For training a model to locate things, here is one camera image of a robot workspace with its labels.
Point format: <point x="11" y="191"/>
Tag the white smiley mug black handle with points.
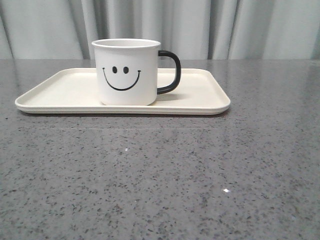
<point x="127" y="71"/>

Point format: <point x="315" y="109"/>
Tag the cream rectangular plastic tray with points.
<point x="75" y="91"/>

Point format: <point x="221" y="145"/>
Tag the grey pleated curtain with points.
<point x="193" y="29"/>

